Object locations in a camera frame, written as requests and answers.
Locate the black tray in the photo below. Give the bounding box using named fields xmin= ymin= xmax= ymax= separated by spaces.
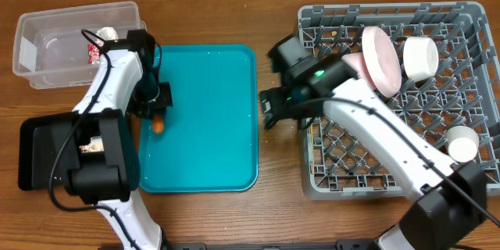
xmin=17 ymin=112 xmax=136 ymax=191

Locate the small white cup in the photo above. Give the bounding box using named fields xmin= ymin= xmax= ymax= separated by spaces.
xmin=445 ymin=126 xmax=479 ymax=163

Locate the orange carrot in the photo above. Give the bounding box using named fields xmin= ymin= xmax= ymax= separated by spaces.
xmin=152 ymin=114 xmax=165 ymax=134

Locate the white round plate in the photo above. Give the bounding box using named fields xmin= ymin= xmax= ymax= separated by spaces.
xmin=362 ymin=27 xmax=402 ymax=98

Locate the foil ball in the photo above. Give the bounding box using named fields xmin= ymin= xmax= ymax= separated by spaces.
xmin=97 ymin=27 xmax=119 ymax=41

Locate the red snack wrapper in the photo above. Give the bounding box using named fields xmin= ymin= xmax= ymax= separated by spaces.
xmin=87 ymin=44 xmax=100 ymax=65

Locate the clear plastic bin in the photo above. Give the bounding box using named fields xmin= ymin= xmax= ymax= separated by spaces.
xmin=12 ymin=2 xmax=144 ymax=89

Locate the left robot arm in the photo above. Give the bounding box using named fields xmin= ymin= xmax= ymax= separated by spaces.
xmin=48 ymin=29 xmax=173 ymax=249

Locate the teal serving tray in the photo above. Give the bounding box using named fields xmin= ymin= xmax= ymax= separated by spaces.
xmin=139 ymin=45 xmax=259 ymax=194

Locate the pink bowl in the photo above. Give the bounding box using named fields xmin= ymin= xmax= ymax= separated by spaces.
xmin=341 ymin=52 xmax=373 ymax=85

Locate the grey dishwasher rack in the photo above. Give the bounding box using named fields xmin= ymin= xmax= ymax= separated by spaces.
xmin=297 ymin=2 xmax=499 ymax=200

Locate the white bowl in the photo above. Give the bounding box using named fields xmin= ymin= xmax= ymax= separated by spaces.
xmin=403 ymin=37 xmax=439 ymax=82

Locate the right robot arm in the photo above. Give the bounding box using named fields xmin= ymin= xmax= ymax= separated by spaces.
xmin=259 ymin=35 xmax=499 ymax=249

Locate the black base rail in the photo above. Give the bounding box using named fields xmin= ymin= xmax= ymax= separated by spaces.
xmin=168 ymin=239 xmax=379 ymax=250

